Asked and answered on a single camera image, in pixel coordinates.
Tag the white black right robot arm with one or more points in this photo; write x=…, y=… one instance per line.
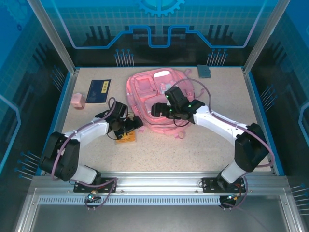
x=217, y=120

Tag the small connector with orange plug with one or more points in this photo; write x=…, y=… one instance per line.
x=233, y=197

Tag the small pink box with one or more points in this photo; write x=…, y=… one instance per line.
x=77, y=101

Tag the blue table edge strip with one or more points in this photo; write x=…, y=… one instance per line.
x=58, y=116
x=262, y=116

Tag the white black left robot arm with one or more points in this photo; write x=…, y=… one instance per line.
x=91, y=128

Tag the aluminium frame post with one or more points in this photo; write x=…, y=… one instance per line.
x=60, y=41
x=259, y=41

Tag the pink student backpack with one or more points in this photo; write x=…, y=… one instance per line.
x=142, y=84

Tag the small connector with green light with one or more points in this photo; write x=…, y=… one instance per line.
x=91, y=196

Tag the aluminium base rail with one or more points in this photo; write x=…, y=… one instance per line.
x=157, y=181

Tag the dark blue book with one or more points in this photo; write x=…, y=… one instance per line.
x=97, y=91

